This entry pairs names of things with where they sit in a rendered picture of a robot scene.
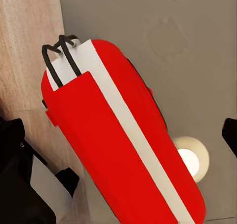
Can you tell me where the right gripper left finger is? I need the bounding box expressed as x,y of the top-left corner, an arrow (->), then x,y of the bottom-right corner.
0,118 -> 25,177

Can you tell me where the radio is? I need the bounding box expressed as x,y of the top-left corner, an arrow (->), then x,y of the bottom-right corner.
41,35 -> 205,224

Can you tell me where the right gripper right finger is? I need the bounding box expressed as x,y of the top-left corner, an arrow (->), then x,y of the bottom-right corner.
222,118 -> 237,157

